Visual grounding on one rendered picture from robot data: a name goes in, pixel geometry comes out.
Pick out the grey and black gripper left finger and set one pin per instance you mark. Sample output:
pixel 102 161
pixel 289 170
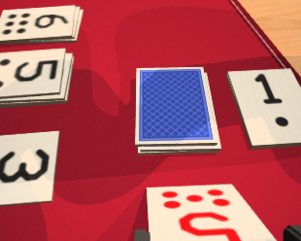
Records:
pixel 142 235

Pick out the blue-backed card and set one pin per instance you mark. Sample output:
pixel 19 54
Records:
pixel 173 108

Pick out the dark red cloth mat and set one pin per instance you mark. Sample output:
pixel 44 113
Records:
pixel 100 186
pixel 263 38

